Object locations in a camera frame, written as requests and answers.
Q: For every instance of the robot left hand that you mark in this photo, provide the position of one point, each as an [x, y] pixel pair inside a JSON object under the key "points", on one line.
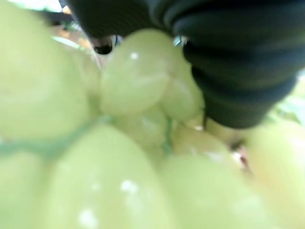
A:
{"points": [[228, 62]]}

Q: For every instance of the green grape bunch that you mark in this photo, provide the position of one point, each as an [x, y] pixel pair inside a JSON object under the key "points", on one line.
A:
{"points": [[100, 148]]}

